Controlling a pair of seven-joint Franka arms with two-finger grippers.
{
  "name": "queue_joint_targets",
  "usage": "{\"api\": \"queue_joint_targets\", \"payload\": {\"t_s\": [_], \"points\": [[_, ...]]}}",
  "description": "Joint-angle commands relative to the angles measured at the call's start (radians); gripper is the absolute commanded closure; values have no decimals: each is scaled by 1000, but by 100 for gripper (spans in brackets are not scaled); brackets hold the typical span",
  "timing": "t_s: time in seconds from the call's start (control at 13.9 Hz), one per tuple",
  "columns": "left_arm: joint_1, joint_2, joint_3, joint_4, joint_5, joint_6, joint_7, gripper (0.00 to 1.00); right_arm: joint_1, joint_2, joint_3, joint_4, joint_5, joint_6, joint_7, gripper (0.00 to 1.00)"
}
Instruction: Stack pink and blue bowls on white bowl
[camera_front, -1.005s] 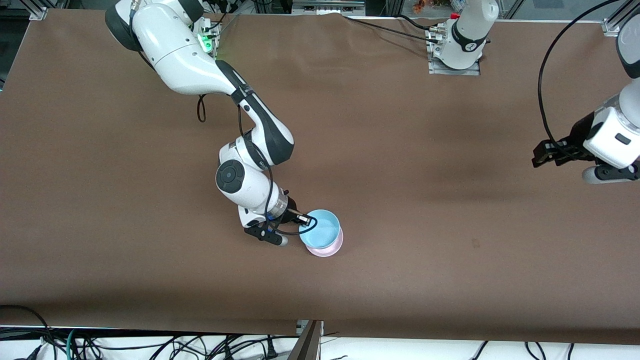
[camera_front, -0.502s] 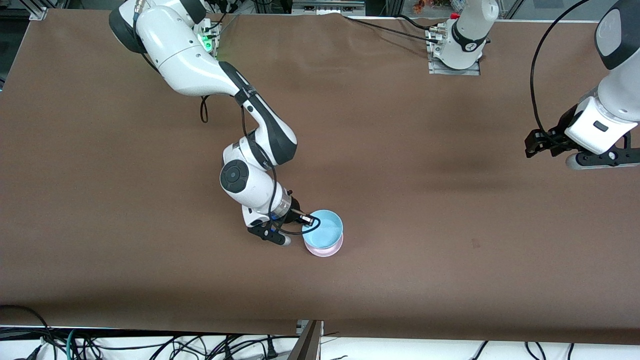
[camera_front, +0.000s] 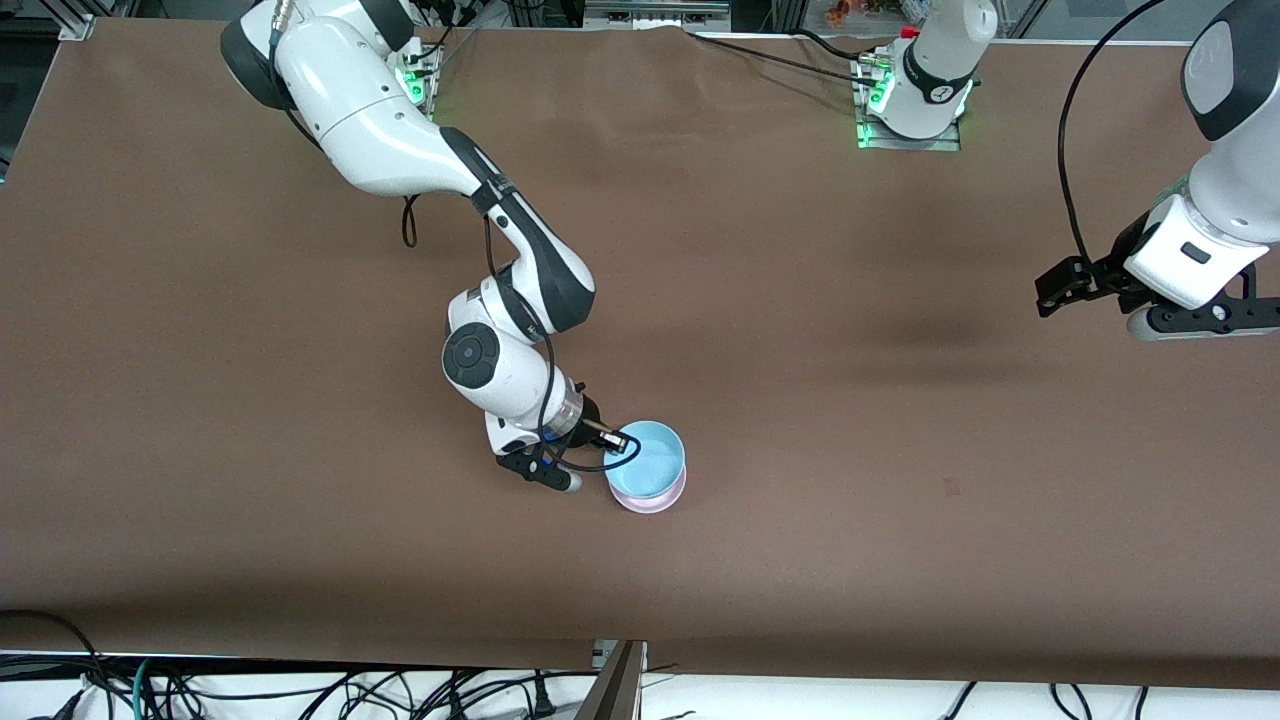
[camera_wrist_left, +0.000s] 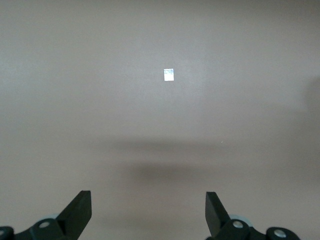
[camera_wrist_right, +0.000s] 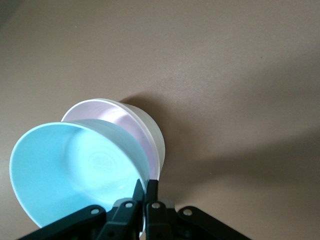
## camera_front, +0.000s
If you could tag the aluminium frame post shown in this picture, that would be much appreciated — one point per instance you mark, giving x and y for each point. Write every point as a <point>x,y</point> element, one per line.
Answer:
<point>618,685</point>

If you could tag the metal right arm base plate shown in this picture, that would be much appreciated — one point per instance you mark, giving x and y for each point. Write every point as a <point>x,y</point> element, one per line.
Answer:
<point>428,70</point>

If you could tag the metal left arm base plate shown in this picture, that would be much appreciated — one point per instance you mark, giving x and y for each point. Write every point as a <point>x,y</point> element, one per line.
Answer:
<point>905,143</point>

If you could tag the aluminium frame rail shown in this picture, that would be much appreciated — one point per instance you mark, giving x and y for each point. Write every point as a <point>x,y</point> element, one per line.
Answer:
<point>655,12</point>

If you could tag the pink plastic bowl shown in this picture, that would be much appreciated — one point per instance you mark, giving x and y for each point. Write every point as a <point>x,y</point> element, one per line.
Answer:
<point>650,503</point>

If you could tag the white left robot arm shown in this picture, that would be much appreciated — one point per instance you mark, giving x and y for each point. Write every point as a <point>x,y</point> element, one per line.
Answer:
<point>1240,180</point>

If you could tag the blue plastic bowl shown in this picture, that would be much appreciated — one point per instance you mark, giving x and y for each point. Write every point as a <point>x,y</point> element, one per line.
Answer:
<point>647,460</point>

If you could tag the orange background object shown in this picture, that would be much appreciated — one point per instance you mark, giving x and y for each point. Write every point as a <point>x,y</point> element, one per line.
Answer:
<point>860,10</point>

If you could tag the aluminium corner bracket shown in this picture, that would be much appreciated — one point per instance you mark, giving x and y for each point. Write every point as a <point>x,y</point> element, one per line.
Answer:
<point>77,27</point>

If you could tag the brown table cover sheet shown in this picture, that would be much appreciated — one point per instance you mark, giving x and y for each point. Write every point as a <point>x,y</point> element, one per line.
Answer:
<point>800,400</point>

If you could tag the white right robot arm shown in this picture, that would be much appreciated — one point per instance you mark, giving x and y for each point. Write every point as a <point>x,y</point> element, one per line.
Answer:
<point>370,120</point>

